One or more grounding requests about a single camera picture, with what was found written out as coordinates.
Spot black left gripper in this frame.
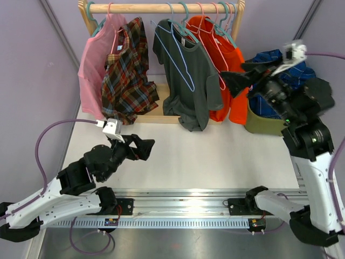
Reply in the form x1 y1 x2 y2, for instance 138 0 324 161
101 133 155 182

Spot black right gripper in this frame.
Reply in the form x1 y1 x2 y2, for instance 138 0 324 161
219 55 299 124

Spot blue plaid shirt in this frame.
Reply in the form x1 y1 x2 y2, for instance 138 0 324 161
246 49 316 119

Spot red brown plaid shirt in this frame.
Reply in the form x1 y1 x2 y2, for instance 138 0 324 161
101 17 160 125

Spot light blue wire hanger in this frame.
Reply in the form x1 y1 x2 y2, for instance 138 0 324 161
150 2 195 92

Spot pink hanger with plaid shirt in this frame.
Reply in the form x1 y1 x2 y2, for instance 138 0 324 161
107 2 126 54

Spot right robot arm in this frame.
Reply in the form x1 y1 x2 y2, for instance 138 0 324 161
220 61 344 247

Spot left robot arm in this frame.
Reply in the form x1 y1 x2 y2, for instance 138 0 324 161
1 134 155 242

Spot orange t-shirt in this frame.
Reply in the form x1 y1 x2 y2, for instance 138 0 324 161
186 16 249 125

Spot blue hanger at rack end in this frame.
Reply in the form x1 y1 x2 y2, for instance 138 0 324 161
230 2 239 37

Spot teal hanger with orange shirt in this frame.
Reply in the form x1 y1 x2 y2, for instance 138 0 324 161
205 1 237 48

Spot dark grey shirt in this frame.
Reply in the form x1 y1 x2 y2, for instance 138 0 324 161
153 19 223 132

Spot pink hanger at rack end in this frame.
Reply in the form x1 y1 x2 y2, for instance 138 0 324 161
225 3 234 33

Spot teal hanger with grey shirt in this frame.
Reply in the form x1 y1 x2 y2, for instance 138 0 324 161
176 1 199 43

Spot pink shirt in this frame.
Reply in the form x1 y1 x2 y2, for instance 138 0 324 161
78 18 114 120

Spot teal hanger with pink shirt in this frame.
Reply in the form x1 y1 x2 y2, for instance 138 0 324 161
86 1 106 37

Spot green laundry basket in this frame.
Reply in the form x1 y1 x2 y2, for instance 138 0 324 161
244 104 285 137

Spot wooden clothes rack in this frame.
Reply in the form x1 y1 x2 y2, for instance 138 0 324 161
78 1 245 124

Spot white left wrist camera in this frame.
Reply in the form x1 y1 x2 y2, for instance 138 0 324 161
96 118 125 143

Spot pink empty wire hanger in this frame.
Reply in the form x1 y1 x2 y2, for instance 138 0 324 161
187 3 227 91
205 2 237 71

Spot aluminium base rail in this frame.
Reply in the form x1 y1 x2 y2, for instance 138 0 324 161
40 188 319 230

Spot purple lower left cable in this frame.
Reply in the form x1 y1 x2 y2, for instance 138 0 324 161
69 215 117 256

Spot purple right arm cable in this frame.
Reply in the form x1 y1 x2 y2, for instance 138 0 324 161
306 51 345 224

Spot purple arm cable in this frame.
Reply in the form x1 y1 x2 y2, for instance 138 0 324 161
306 51 345 224
0 119 99 221

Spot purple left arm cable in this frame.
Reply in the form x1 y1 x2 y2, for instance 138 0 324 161
0 119 99 221

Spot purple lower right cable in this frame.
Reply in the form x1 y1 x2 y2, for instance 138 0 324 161
220 215 289 235

